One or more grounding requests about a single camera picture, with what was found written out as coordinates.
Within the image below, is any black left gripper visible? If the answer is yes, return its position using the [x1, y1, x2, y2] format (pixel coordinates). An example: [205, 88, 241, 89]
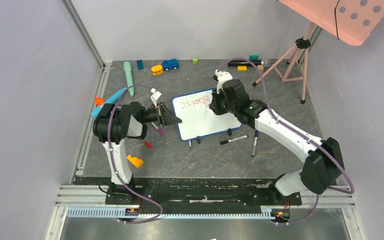
[140, 102, 182, 127]

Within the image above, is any blue framed whiteboard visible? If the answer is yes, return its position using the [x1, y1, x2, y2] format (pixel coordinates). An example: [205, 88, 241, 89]
[172, 88, 242, 141]

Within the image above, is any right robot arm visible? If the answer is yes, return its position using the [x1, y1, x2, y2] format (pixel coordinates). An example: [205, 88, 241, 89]
[209, 79, 344, 204]

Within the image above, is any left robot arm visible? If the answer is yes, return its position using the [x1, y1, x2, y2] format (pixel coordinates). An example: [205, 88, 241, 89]
[92, 101, 182, 204]

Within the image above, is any purple cap marker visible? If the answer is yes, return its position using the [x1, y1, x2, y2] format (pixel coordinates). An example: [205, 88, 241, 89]
[151, 122, 165, 136]

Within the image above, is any yellow small block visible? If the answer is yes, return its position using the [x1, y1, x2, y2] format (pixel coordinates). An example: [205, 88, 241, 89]
[237, 65, 248, 72]

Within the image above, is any black tube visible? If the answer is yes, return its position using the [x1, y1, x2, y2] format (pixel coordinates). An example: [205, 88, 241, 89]
[227, 59, 263, 67]

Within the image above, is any wooden cube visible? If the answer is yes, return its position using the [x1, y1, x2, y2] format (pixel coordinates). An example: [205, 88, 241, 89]
[257, 65, 265, 72]

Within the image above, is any teal block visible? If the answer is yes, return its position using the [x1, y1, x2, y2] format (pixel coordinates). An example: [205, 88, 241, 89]
[249, 55, 259, 60]

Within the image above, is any blue cap marker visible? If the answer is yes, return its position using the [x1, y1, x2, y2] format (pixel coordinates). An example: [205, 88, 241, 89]
[251, 130, 259, 158]

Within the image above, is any black cap marker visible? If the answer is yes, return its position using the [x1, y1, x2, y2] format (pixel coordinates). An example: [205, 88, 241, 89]
[219, 134, 249, 145]

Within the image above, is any clear ball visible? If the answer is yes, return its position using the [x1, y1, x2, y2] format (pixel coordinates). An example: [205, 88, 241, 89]
[261, 58, 271, 68]

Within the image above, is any yellow oval toy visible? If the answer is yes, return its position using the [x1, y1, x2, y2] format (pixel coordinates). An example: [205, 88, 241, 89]
[151, 64, 164, 76]

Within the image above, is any green cube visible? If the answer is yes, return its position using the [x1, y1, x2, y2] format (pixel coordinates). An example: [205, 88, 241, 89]
[192, 58, 199, 65]

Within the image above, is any blue toy car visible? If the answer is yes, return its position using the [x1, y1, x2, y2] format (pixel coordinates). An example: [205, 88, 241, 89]
[162, 58, 180, 71]

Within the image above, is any yellow toy block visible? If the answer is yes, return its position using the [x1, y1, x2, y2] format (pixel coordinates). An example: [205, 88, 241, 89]
[127, 155, 144, 169]

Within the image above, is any large mint toy marker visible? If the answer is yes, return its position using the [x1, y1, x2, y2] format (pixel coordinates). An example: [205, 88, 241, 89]
[123, 61, 135, 97]

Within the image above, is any dark blue block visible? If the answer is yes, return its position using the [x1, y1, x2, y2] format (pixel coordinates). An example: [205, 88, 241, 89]
[136, 60, 144, 70]

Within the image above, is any large blue toy marker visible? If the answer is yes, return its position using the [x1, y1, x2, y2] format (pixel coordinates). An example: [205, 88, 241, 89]
[90, 87, 127, 119]

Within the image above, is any orange toy piece left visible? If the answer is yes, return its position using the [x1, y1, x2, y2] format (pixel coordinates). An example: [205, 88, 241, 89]
[94, 97, 105, 107]

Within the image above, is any pink tripod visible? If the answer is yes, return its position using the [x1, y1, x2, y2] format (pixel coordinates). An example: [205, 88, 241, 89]
[252, 22, 316, 104]

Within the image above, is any pink perforated panel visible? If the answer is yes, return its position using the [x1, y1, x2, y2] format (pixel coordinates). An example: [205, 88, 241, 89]
[280, 0, 384, 46]

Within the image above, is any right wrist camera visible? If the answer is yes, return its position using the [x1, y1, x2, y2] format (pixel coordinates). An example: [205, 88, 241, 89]
[214, 69, 233, 94]

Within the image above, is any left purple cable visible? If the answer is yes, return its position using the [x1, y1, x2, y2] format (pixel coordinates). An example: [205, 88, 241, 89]
[106, 84, 164, 225]

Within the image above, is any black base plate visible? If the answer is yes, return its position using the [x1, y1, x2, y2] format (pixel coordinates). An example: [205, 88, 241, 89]
[74, 177, 302, 215]

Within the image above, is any aluminium rail frame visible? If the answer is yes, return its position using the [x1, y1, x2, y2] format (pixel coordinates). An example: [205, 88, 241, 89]
[45, 0, 365, 240]

